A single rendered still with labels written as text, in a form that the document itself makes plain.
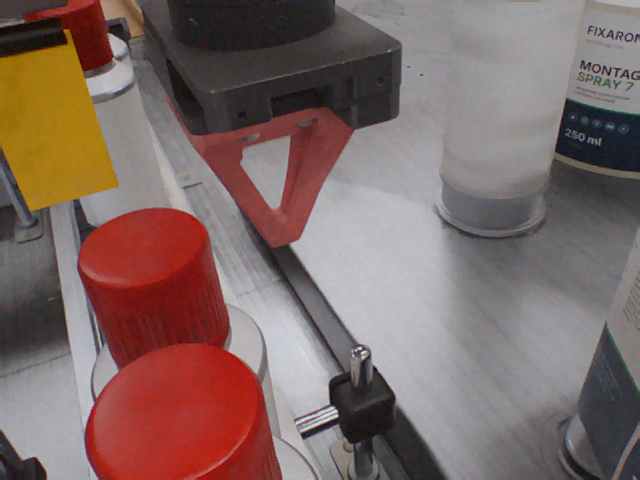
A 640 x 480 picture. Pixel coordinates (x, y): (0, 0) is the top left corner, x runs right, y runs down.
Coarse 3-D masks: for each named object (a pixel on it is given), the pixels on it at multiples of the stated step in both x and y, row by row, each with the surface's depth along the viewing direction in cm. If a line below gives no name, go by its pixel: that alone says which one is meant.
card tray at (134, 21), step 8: (104, 0) 122; (112, 0) 122; (120, 0) 122; (128, 0) 113; (104, 8) 118; (112, 8) 117; (120, 8) 117; (128, 8) 116; (136, 8) 105; (112, 16) 113; (120, 16) 113; (128, 16) 112; (136, 16) 109; (8, 24) 113; (16, 24) 113; (128, 24) 109; (136, 24) 108; (136, 32) 105
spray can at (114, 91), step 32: (96, 0) 32; (96, 32) 32; (96, 64) 33; (96, 96) 33; (128, 96) 34; (128, 128) 35; (128, 160) 36; (128, 192) 37; (160, 192) 39; (96, 224) 39
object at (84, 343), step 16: (64, 208) 38; (64, 224) 37; (64, 240) 35; (64, 256) 34; (64, 272) 33; (64, 288) 32; (80, 288) 32; (64, 304) 31; (80, 304) 31; (80, 320) 30; (80, 336) 29; (96, 336) 30; (80, 352) 28; (96, 352) 28; (80, 368) 27; (80, 384) 27; (80, 400) 26
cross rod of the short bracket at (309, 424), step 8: (320, 408) 31; (328, 408) 31; (336, 408) 31; (304, 416) 31; (312, 416) 31; (320, 416) 31; (328, 416) 31; (336, 416) 31; (296, 424) 30; (304, 424) 30; (312, 424) 30; (320, 424) 30; (328, 424) 31; (336, 424) 31; (304, 432) 30; (312, 432) 30; (320, 432) 31
